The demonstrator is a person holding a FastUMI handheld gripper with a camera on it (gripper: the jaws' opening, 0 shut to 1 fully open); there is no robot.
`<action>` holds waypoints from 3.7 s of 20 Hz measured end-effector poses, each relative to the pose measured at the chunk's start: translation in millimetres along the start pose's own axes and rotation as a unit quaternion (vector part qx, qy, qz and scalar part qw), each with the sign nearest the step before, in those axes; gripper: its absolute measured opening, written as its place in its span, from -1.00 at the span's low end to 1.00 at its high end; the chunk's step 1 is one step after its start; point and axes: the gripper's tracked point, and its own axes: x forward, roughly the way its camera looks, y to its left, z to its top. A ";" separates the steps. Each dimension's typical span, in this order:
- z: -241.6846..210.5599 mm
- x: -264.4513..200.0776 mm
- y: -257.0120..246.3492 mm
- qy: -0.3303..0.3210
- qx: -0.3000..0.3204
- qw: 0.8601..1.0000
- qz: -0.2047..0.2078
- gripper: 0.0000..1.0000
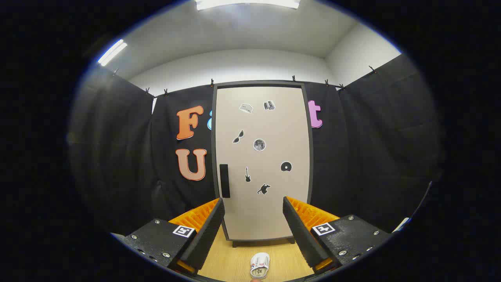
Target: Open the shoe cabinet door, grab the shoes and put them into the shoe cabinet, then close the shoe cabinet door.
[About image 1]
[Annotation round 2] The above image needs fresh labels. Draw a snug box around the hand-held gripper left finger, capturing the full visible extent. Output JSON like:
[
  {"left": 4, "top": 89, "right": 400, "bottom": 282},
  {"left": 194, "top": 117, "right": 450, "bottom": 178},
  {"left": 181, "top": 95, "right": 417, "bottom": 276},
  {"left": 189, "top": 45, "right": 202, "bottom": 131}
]
[{"left": 123, "top": 197, "right": 226, "bottom": 278}]

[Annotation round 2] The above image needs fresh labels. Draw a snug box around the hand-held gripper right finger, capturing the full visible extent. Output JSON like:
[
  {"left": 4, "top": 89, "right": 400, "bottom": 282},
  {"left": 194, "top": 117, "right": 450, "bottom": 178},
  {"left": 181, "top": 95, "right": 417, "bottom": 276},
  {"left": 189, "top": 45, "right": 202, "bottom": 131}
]
[{"left": 283, "top": 196, "right": 392, "bottom": 276}]

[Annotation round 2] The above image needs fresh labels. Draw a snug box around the white canvas shoe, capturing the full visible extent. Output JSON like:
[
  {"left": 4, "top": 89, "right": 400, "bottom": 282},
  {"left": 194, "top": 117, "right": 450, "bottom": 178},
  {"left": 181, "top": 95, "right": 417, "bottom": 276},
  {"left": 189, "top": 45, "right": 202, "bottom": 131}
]
[{"left": 250, "top": 252, "right": 270, "bottom": 279}]

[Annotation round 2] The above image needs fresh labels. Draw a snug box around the beige shoe cabinet door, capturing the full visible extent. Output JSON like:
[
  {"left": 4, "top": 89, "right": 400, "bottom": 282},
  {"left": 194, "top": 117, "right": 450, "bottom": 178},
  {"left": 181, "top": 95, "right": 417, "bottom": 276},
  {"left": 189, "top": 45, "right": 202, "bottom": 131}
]
[{"left": 216, "top": 87, "right": 311, "bottom": 240}]

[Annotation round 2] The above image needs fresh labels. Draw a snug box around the black door handle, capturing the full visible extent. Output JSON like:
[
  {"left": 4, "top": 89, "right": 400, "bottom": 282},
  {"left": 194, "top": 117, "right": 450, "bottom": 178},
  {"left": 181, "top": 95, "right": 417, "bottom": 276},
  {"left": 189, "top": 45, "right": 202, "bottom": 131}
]
[{"left": 219, "top": 164, "right": 231, "bottom": 198}]

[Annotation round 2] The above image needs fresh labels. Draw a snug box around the dark grey shoe cabinet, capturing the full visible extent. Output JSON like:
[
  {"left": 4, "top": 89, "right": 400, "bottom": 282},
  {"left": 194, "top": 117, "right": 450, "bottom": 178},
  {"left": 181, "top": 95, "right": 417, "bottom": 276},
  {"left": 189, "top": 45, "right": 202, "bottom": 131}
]
[{"left": 211, "top": 81, "right": 314, "bottom": 248}]

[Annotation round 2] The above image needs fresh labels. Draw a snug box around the black backdrop cloth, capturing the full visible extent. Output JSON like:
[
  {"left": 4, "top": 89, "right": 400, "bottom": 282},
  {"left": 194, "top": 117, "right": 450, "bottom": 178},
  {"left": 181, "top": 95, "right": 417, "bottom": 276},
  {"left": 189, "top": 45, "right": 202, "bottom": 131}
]
[{"left": 68, "top": 54, "right": 445, "bottom": 239}]

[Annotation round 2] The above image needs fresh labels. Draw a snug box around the long ceiling light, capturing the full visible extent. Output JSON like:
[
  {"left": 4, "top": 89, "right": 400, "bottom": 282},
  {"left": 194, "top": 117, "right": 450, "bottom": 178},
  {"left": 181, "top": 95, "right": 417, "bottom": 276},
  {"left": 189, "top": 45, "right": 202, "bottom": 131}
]
[
  {"left": 196, "top": 0, "right": 301, "bottom": 11},
  {"left": 97, "top": 39, "right": 128, "bottom": 67}
]

